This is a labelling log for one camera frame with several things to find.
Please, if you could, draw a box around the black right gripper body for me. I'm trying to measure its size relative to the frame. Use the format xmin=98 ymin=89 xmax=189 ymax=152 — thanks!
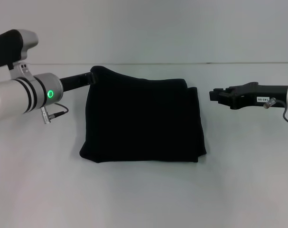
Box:
xmin=225 ymin=81 xmax=288 ymax=111

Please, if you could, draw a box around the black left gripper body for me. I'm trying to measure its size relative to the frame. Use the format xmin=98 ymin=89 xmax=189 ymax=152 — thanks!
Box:
xmin=59 ymin=73 xmax=93 ymax=94

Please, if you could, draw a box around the black shirt with FREE print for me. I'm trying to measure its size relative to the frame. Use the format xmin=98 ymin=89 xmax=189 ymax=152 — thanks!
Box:
xmin=79 ymin=66 xmax=208 ymax=164

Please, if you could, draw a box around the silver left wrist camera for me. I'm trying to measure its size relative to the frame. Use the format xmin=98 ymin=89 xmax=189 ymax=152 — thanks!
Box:
xmin=0 ymin=29 xmax=39 ymax=79

